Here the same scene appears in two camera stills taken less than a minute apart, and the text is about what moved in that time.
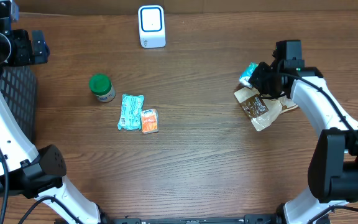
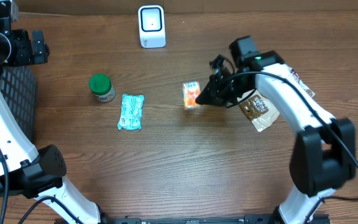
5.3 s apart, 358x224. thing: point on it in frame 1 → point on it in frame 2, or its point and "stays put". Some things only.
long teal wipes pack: (130, 112) stays put
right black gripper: (256, 79) → (214, 93)
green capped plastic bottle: (102, 87) stays put
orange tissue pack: (150, 121) → (191, 91)
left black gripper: (27, 55) stays put
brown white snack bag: (262, 111) stays put
